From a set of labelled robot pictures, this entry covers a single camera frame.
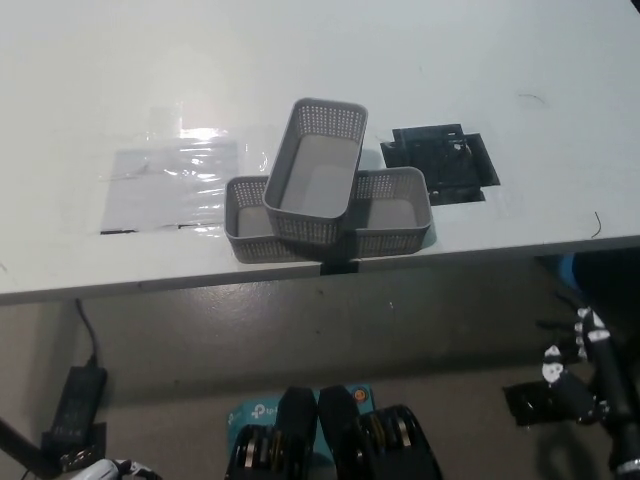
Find black tape patch on table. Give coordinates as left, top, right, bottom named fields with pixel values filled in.
left=379, top=121, right=502, bottom=207

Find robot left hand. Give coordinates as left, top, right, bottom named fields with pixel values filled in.
left=74, top=457, right=161, bottom=480

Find black floor tape patch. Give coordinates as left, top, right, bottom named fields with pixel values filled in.
left=503, top=382, right=576, bottom=427

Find black power adapter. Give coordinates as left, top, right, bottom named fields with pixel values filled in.
left=52, top=366, right=108, bottom=436

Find black floor tape under adapter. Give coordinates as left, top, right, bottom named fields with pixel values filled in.
left=40, top=422, right=108, bottom=471

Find black table leg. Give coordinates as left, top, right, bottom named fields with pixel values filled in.
left=0, top=417, right=56, bottom=479

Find black robot body left block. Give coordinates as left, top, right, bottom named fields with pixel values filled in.
left=223, top=387, right=320, bottom=480

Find blue object under table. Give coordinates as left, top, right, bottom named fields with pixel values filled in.
left=558, top=254, right=579, bottom=291

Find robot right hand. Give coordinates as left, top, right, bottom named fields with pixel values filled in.
left=541, top=307, right=640, bottom=469

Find small black tape strip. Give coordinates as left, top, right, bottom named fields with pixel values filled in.
left=319, top=258, right=360, bottom=276

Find black power cable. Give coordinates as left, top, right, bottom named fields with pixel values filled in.
left=74, top=298, right=100, bottom=370

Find grey perforated plastic basket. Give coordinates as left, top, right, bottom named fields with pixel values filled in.
left=262, top=97, right=370, bottom=250
left=224, top=167, right=434, bottom=264

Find teal tp-link box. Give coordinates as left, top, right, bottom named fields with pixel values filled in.
left=227, top=383, right=375, bottom=459

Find clear plastic sheet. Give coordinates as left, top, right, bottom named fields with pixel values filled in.
left=99, top=130, right=271, bottom=236

